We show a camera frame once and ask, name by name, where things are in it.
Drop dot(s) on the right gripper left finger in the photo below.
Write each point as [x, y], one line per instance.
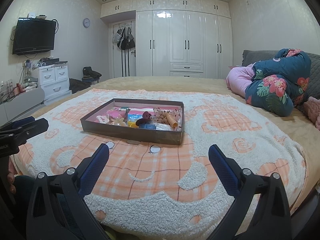
[57, 209]

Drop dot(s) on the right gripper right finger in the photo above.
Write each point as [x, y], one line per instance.
[271, 219]

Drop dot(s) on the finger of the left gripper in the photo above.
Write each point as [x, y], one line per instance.
[17, 123]
[28, 131]

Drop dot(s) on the cream white claw clip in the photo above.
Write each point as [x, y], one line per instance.
[103, 119]

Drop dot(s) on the maroon hair claw clip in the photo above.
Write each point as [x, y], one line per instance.
[146, 117]

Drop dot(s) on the beige dotted ribbon bow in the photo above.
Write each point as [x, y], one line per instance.
[160, 115]

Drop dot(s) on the clear pearl flower clip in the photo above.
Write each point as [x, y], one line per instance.
[118, 121]

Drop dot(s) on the blue rectangular box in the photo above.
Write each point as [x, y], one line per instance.
[147, 126]

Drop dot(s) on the white earring card packet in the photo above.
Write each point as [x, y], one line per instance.
[165, 127]

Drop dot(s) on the person's left hand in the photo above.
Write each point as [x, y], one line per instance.
[11, 179]

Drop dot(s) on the white drawer cabinet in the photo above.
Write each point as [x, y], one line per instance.
[53, 80]

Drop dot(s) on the dark clothes pile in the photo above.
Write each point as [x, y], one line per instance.
[90, 76]

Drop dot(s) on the tan bed sheet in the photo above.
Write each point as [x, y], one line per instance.
[297, 126]

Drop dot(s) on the white orange plush blanket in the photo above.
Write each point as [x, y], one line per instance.
[158, 191]

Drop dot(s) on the pink fluffy blanket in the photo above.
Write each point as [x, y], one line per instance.
[311, 109]

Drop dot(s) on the floral navy quilt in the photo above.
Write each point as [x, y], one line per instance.
[280, 83]

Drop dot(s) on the brown shallow cardboard tray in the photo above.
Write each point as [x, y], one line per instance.
[90, 124]

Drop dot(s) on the pink pillow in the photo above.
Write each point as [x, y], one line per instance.
[239, 78]

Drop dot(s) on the hanging bags on door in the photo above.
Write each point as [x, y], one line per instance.
[124, 39]

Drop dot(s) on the grey headboard cushion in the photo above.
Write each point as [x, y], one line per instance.
[312, 75]

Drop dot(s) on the white built-in wardrobe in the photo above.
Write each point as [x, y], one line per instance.
[189, 38]

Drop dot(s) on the black wall television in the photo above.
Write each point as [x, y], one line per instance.
[33, 35]

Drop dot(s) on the round wall clock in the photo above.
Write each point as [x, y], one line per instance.
[86, 22]

